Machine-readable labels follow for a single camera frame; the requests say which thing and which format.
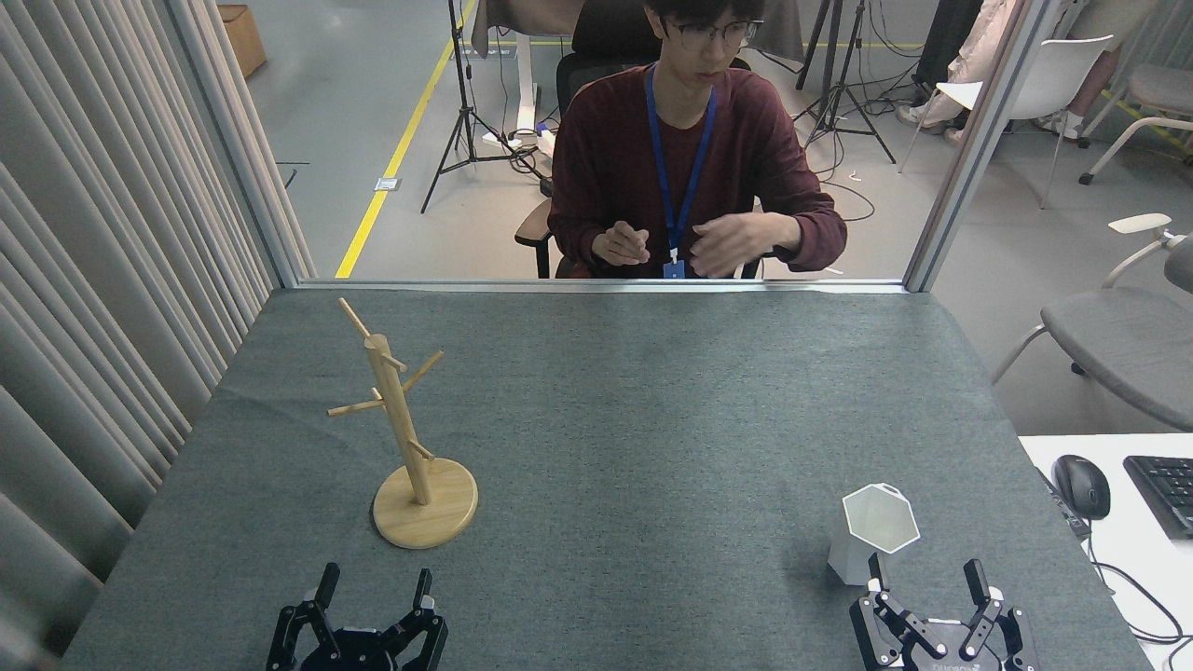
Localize person's right hand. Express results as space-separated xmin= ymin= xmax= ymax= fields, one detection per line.
xmin=592 ymin=222 xmax=651 ymax=267

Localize black mouse cable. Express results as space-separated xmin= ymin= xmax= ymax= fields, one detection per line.
xmin=1086 ymin=536 xmax=1193 ymax=671

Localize black computer mouse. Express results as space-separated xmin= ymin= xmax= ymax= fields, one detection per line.
xmin=1053 ymin=455 xmax=1112 ymax=521

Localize white hexagonal cup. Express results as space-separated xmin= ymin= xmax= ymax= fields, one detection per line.
xmin=828 ymin=483 xmax=923 ymax=586

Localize white standing desk leg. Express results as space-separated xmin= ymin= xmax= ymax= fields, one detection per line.
xmin=471 ymin=33 xmax=543 ymax=133

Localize person's left hand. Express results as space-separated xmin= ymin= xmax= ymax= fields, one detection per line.
xmin=691 ymin=212 xmax=782 ymax=279

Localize black tripod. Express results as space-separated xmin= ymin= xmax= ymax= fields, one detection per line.
xmin=788 ymin=0 xmax=898 ymax=178
xmin=420 ymin=0 xmax=546 ymax=214

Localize grey chair with white legs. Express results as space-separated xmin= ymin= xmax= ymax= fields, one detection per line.
xmin=1079 ymin=63 xmax=1193 ymax=185

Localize white plastic chair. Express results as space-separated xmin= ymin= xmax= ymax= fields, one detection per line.
xmin=898 ymin=34 xmax=1115 ymax=210

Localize grey padded chair with armrest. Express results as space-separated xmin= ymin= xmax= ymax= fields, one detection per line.
xmin=991 ymin=213 xmax=1193 ymax=432

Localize black office chair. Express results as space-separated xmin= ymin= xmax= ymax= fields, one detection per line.
xmin=514 ymin=0 xmax=761 ymax=280

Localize white desk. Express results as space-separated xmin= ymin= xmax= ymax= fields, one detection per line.
xmin=1018 ymin=433 xmax=1193 ymax=671

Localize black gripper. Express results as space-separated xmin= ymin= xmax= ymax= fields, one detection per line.
xmin=850 ymin=553 xmax=1040 ymax=671
xmin=267 ymin=562 xmax=448 ymax=671

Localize wooden cup storage rack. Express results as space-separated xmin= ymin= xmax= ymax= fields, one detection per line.
xmin=327 ymin=297 xmax=479 ymax=550

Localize silver table edge rail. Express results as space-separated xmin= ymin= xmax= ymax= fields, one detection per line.
xmin=296 ymin=278 xmax=907 ymax=295

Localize blue lanyard with badge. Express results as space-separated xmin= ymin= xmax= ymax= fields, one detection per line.
xmin=645 ymin=63 xmax=719 ymax=280

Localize black floor cable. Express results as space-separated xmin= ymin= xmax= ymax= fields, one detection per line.
xmin=792 ymin=140 xmax=877 ymax=225

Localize person in background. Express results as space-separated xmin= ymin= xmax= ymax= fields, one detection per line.
xmin=897 ymin=0 xmax=1157 ymax=141

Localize black glasses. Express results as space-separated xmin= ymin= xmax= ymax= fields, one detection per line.
xmin=664 ymin=19 xmax=765 ymax=52

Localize white power strip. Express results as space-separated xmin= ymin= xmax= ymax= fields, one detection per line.
xmin=482 ymin=126 xmax=557 ymax=157

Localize grey felt table mat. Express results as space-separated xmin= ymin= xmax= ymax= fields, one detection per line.
xmin=61 ymin=287 xmax=1152 ymax=671

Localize grey pleated curtain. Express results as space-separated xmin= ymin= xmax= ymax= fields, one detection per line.
xmin=0 ymin=0 xmax=318 ymax=671

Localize black keyboard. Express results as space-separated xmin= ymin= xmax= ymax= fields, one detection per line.
xmin=1123 ymin=455 xmax=1193 ymax=541

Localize cardboard box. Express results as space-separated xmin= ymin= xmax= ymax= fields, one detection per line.
xmin=217 ymin=5 xmax=267 ymax=77

